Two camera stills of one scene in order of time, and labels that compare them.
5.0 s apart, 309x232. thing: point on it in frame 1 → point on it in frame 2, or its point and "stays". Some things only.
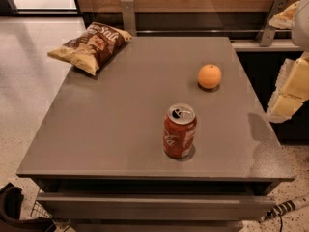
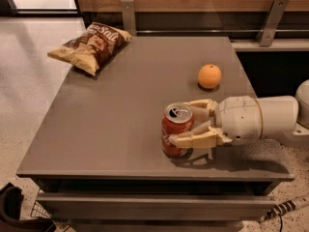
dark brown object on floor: x=11 y=202 stays
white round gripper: x=302 y=24 → x=238 y=119
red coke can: x=180 y=130 stays
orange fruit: x=210 y=76 stays
